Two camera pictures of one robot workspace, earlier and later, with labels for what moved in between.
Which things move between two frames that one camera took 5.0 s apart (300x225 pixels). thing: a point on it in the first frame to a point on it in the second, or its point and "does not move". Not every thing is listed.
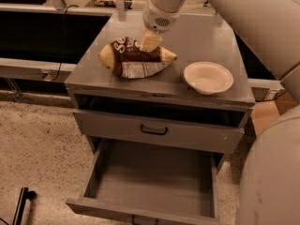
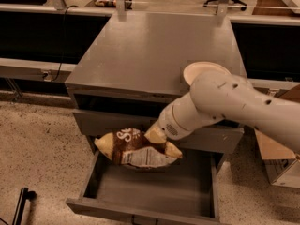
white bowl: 208,77 does not move
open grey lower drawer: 134,187 does not move
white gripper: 155,19 to 165,125
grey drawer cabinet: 157,145 does not move
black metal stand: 25,194 does not move
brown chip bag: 127,60 to 130,147
